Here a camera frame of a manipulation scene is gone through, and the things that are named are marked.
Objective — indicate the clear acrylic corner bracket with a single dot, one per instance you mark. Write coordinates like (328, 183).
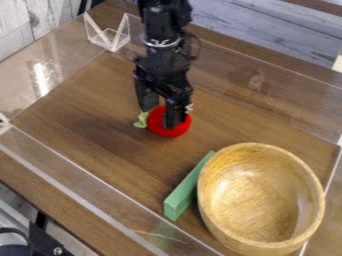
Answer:
(108, 38)

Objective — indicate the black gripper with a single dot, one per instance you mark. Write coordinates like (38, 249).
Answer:
(160, 77)

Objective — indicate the wooden bowl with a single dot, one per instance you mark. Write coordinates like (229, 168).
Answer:
(260, 199)

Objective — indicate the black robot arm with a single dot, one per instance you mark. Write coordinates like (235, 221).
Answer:
(164, 18)

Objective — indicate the clear acrylic wall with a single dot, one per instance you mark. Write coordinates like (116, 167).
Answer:
(41, 66)
(303, 102)
(110, 222)

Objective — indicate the green rectangular block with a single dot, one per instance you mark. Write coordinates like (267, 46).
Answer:
(181, 196)

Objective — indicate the clear acrylic back wall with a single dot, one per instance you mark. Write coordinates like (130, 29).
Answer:
(303, 102)

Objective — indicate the red felt ball with leaf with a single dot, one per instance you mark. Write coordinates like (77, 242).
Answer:
(151, 121)

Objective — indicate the clear acrylic front wall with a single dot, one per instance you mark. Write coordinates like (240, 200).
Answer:
(110, 222)

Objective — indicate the clear acrylic left wall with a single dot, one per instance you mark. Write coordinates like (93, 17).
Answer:
(41, 66)

